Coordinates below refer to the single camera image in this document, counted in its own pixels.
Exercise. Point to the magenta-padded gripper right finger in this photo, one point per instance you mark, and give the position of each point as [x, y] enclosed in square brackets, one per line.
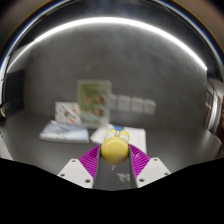
[150, 170]

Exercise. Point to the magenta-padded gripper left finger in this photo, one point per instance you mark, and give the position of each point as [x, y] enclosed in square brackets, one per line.
[78, 170]

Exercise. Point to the green food leaflet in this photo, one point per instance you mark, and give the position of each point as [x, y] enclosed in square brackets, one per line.
[93, 103]

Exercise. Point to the white and blue book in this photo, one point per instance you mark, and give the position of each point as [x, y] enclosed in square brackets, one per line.
[138, 136]

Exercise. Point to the white cartoon sticker sheet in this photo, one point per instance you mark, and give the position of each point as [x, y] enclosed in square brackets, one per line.
[66, 113]

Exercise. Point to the yellow rabbit-shaped computer mouse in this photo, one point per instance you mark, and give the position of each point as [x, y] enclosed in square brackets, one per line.
[114, 150]

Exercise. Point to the white wall switch group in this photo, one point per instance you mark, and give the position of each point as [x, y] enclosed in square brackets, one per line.
[136, 105]

